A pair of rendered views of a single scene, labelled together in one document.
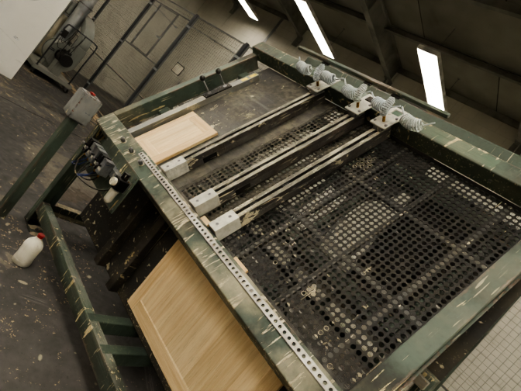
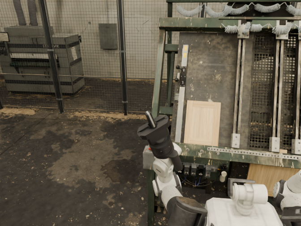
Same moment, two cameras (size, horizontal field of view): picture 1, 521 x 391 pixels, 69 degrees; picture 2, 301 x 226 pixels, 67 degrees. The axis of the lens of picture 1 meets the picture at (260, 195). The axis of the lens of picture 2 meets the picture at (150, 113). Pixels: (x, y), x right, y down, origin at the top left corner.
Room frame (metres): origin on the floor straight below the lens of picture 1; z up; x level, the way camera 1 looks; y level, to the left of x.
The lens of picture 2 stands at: (0.78, 1.93, 2.04)
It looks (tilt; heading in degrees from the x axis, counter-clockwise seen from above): 25 degrees down; 332
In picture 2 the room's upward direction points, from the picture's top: straight up
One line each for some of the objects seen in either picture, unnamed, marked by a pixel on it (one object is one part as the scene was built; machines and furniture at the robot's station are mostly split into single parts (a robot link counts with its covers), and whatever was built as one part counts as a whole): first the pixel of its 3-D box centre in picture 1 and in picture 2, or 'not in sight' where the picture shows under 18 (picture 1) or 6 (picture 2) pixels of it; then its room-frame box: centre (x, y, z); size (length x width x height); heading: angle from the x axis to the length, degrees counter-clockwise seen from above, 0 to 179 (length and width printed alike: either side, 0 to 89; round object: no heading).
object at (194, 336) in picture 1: (201, 326); (296, 177); (1.69, -0.17, 0.53); 0.90 x 0.02 x 0.55; 51
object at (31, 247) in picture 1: (31, 248); not in sight; (2.02, 0.78, 0.10); 0.10 x 0.10 x 0.20
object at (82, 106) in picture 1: (82, 106); (150, 158); (2.25, 1.15, 0.84); 0.12 x 0.12 x 0.18; 51
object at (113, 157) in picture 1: (99, 167); (199, 172); (2.03, 0.77, 0.69); 0.50 x 0.14 x 0.24; 51
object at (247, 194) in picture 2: not in sight; (248, 195); (1.16, 1.34, 1.44); 0.10 x 0.07 x 0.09; 56
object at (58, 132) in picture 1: (36, 167); (150, 197); (2.25, 1.15, 0.38); 0.06 x 0.06 x 0.75; 51
